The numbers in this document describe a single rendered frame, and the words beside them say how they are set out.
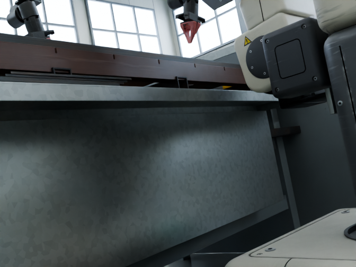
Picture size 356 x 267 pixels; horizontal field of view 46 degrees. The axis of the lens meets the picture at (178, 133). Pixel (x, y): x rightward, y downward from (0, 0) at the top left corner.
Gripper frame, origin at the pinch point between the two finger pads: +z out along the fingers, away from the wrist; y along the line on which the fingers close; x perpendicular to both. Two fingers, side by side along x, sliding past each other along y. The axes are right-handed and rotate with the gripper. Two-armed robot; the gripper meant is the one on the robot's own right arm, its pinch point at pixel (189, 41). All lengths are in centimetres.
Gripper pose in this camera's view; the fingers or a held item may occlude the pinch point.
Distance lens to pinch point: 158.5
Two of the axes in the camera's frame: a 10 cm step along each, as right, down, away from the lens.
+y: -6.8, -0.8, -7.3
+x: 7.4, -0.2, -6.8
